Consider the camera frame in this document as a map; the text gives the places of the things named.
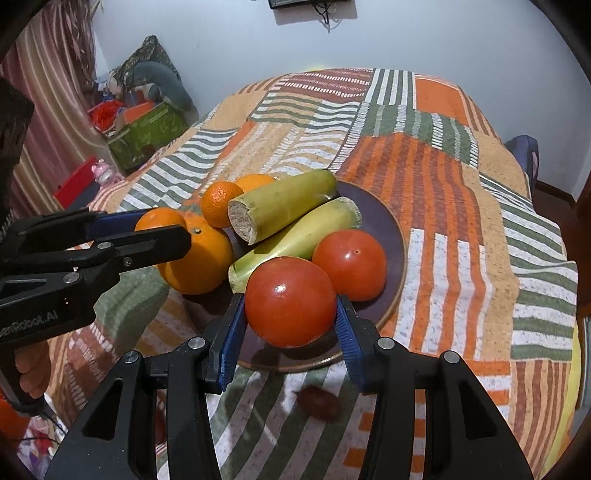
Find small mandarin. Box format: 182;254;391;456
201;180;245;230
133;207;188;232

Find person's left hand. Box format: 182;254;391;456
14;343;51;405

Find smooth orange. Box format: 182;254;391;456
234;173;277;194

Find purple round plate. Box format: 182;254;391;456
185;178;407;373

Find black monitor cables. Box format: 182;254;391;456
311;2;341;29

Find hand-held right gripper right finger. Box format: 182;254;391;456
335;294;536;480

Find green storage box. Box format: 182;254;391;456
106;102;189;176

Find orange box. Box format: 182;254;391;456
124;102;167;126

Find striped brown curtain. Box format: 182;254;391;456
0;0;99;219

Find blue bag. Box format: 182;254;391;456
505;135;541;195

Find small black wall monitor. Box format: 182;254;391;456
267;0;356;10

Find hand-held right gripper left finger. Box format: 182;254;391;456
44;292;249;480

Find dark patterned cushion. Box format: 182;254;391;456
110;35;181;85

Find large orange with stem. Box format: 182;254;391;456
156;214;234;296

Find pink bunny toy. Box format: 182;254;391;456
92;159;126;188

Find red plastic bag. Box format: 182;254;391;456
87;101;126;133

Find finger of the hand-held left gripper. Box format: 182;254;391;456
0;224;193;288
8;208;149;251

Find striped patchwork blanket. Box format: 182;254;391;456
44;67;581;480

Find red cardboard box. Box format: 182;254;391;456
52;156;100;209

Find red tomato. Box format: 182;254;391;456
311;229;388;302
244;257;338;350

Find grey plush toy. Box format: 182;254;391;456
131;60;195;113

